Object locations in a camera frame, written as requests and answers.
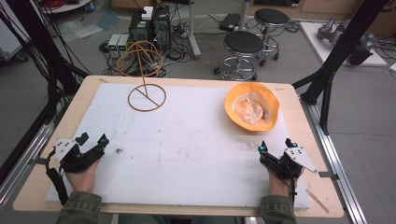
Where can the white platform board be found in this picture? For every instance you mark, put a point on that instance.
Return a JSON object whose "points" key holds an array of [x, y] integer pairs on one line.
{"points": [[314, 40]]}

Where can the person's left hand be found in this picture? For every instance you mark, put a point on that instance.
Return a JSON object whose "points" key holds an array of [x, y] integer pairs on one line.
{"points": [[82, 180]]}

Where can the orange bucket hat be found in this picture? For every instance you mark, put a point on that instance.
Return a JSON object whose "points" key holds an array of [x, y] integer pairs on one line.
{"points": [[238, 96]]}

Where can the grey metal pole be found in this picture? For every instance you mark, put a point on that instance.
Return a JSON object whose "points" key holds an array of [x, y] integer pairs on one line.
{"points": [[244, 14]]}

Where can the wooden stick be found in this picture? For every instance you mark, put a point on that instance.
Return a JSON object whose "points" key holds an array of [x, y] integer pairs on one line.
{"points": [[317, 201]]}

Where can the round white table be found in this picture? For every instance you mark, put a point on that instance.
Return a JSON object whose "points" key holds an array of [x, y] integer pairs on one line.
{"points": [[67, 6]]}

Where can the black metal frame strut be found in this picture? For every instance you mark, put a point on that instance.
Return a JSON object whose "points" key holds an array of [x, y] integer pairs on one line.
{"points": [[34, 37], [342, 46]]}

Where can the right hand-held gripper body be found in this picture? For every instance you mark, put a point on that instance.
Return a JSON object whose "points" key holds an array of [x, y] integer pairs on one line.
{"points": [[288, 166]]}

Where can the black round stool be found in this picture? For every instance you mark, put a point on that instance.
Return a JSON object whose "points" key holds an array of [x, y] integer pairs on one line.
{"points": [[243, 42], [271, 16]]}

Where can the small white device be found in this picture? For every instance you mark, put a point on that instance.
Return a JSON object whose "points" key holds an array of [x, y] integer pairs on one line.
{"points": [[114, 43], [123, 43]]}

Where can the wooden hat stand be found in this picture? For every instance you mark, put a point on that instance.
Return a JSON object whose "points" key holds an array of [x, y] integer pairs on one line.
{"points": [[146, 108]]}

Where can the black computer tower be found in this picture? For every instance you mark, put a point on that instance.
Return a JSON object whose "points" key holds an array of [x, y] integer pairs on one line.
{"points": [[161, 28], [140, 28]]}

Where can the white foam mat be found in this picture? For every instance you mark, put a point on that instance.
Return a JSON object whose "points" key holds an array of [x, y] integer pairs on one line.
{"points": [[186, 149]]}

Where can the white box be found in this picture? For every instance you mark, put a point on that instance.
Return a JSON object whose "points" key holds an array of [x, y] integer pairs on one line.
{"points": [[147, 13]]}

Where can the black flat box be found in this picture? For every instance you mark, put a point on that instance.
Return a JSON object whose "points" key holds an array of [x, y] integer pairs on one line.
{"points": [[229, 21]]}

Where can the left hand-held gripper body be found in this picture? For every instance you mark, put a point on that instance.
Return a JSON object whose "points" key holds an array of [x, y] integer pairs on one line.
{"points": [[71, 157]]}

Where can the grey table leg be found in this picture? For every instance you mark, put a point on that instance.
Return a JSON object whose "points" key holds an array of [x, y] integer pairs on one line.
{"points": [[193, 34]]}

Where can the person's right hand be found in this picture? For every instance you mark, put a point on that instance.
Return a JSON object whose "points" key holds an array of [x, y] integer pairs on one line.
{"points": [[280, 186]]}

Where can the aluminium rail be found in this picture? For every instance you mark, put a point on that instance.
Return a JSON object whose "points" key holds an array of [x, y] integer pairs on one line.
{"points": [[334, 161], [28, 149]]}

